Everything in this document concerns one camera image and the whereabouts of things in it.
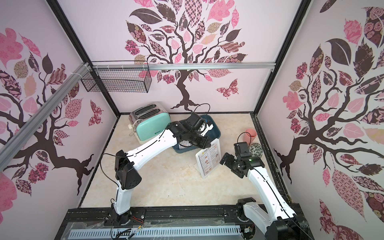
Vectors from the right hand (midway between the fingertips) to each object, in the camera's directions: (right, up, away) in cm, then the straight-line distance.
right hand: (227, 163), depth 81 cm
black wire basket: (-59, +53, +14) cm, 80 cm away
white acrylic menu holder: (-6, +13, -1) cm, 14 cm away
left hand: (-11, +10, -4) cm, 15 cm away
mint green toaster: (-48, +24, +11) cm, 55 cm away
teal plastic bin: (-4, +16, +20) cm, 26 cm away
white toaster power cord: (-57, +18, +9) cm, 60 cm away
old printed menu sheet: (-10, +2, +1) cm, 10 cm away
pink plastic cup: (+17, +14, +14) cm, 26 cm away
